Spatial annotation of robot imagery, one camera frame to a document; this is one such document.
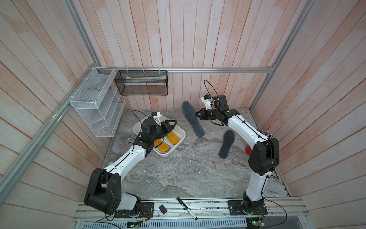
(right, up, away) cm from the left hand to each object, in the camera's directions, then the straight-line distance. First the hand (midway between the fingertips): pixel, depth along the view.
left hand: (176, 125), depth 81 cm
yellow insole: (-9, -15, +14) cm, 23 cm away
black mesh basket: (-26, +32, +24) cm, 47 cm away
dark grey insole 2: (+36, -11, +17) cm, 41 cm away
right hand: (+12, +7, +8) cm, 16 cm away
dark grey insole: (+8, +8, +7) cm, 13 cm away
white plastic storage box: (0, -4, +21) cm, 22 cm away
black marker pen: (+8, -46, -8) cm, 48 cm away
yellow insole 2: (-3, -9, +18) cm, 20 cm away
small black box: (-7, -45, -6) cm, 46 cm away
